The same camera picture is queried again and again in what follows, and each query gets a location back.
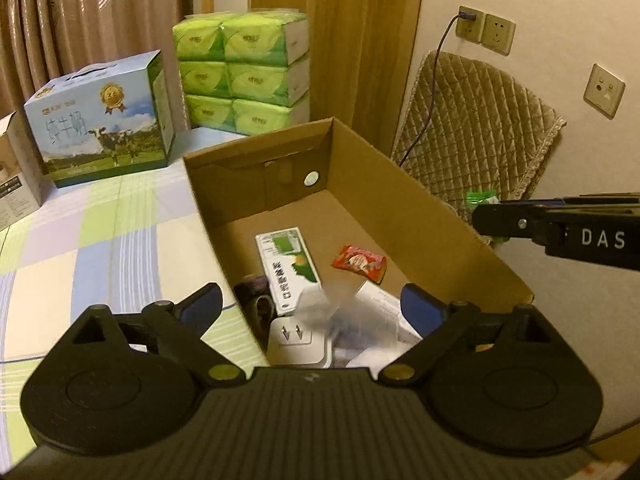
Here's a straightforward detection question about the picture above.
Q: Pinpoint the beige round port socket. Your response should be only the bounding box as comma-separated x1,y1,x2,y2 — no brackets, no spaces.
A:
584,63,626,120

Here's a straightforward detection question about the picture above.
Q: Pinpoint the brown cardboard box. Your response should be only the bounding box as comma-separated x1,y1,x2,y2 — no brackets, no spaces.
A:
182,117,535,368

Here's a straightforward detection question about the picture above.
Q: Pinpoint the charger plug with dark cable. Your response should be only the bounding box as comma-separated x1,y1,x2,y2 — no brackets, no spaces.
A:
397,7,476,166

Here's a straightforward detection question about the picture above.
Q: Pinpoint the blue milk gift carton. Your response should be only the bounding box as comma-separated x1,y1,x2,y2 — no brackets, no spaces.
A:
24,50,176,188

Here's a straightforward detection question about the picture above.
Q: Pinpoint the beige wall socket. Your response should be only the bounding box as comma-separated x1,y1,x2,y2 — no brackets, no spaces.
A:
481,12,517,57
457,6,486,43

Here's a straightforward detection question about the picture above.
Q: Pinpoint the clear plastic case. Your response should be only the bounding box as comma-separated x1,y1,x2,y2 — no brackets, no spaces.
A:
295,285,371,346

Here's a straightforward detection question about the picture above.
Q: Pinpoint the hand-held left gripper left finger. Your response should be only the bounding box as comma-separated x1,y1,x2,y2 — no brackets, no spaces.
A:
72,283,246,386

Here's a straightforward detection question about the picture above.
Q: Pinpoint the dark brown glossy object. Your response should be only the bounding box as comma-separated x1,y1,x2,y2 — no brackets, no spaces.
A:
233,274,276,333

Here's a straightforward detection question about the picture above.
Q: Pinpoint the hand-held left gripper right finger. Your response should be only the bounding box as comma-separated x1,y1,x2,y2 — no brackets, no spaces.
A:
378,283,543,383

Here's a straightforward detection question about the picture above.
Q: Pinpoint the green snack packet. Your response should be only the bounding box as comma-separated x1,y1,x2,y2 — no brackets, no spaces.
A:
462,186,508,246

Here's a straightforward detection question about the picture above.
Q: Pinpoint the green and white box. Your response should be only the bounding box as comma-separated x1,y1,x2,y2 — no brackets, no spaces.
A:
255,227,323,317

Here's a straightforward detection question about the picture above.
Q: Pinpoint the quilted beige chair cover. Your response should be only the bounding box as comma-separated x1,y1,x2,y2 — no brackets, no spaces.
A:
390,50,568,211

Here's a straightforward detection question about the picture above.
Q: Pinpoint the red snack packet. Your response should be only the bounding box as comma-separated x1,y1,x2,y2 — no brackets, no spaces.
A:
331,245,388,283

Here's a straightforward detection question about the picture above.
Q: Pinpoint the wooden door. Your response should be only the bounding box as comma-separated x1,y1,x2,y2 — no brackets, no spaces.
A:
250,0,428,156

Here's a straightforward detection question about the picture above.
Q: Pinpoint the white pet photo box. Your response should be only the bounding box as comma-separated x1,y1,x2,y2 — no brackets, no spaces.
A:
0,110,56,231

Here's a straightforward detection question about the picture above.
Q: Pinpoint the stack of green tissue packs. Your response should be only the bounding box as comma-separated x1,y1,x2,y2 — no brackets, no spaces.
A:
172,9,311,136

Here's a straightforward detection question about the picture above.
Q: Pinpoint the white power adapter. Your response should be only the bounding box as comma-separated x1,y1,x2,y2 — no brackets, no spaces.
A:
266,316,333,368

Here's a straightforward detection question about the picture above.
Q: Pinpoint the brown shiny curtain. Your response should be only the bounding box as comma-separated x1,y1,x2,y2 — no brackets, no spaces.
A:
0,0,193,111

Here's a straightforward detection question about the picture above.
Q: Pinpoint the long white box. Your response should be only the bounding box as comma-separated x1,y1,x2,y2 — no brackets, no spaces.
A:
355,280,423,346

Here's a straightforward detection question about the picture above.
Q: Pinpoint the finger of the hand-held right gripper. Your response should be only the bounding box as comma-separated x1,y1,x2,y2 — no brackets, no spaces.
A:
472,204,548,246
500,194,640,208

